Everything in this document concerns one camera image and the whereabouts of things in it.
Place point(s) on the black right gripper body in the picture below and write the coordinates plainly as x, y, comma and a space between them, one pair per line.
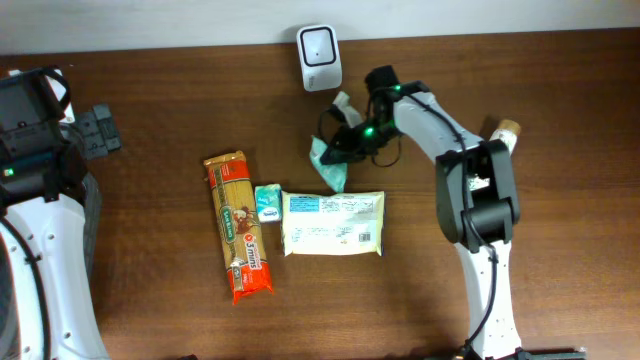
347, 142

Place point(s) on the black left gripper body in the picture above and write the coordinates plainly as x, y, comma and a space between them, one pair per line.
100, 130

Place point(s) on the teal wet wipes pack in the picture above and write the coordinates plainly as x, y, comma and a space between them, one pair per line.
335, 175

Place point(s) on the pale yellow snack package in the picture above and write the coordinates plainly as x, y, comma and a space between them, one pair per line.
338, 225

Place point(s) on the small teal tissue pack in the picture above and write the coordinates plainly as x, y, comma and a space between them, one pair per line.
268, 203

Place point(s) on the orange spaghetti package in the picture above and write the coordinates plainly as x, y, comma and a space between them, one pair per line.
245, 259

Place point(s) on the white cream tube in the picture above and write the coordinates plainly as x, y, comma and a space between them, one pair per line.
507, 131

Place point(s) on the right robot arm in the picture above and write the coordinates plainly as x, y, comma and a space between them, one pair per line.
477, 204

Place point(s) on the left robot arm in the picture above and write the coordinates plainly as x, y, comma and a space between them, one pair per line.
50, 212

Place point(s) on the white barcode scanner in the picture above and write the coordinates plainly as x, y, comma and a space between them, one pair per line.
319, 57

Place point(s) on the grey plastic mesh basket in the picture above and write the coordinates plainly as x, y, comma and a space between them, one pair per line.
92, 211

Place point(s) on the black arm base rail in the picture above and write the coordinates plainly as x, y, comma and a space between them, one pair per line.
552, 355

